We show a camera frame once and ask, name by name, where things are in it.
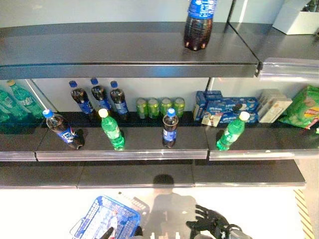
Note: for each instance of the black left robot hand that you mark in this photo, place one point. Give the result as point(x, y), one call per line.
point(108, 234)

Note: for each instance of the blue plastic shopping basket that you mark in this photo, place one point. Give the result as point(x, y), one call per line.
point(84, 219)

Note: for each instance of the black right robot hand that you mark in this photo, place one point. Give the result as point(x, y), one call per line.
point(209, 224)

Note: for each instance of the green soda bottle yellow cap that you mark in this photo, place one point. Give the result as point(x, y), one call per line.
point(8, 107)
point(25, 100)
point(231, 133)
point(112, 130)

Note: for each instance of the green chips bag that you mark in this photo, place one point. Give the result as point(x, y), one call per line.
point(304, 107)

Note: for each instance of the blue cookie box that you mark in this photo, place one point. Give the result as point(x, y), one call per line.
point(231, 104)
point(213, 95)
point(253, 117)

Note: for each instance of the white box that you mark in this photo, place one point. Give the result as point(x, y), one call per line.
point(296, 20)

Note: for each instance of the green drink can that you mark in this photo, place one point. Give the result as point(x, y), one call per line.
point(153, 108)
point(166, 105)
point(179, 107)
point(142, 108)

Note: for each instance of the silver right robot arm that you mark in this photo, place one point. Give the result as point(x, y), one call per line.
point(236, 232)

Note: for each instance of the large cola bottle blue label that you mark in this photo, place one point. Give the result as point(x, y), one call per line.
point(199, 25)

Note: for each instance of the small cream snack pack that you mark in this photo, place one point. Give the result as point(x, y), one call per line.
point(211, 119)

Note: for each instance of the yellow black striped tape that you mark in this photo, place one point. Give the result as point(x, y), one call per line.
point(302, 214)

